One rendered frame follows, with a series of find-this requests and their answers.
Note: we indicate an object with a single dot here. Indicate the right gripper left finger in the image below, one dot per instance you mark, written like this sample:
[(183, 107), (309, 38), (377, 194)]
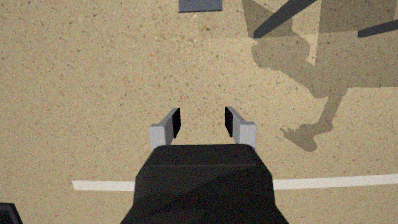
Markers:
[(160, 134)]

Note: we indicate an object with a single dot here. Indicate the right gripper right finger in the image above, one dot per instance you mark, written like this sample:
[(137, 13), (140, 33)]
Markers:
[(246, 134)]

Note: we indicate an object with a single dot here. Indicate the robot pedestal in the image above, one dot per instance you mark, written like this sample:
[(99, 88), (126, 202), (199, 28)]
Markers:
[(199, 5)]

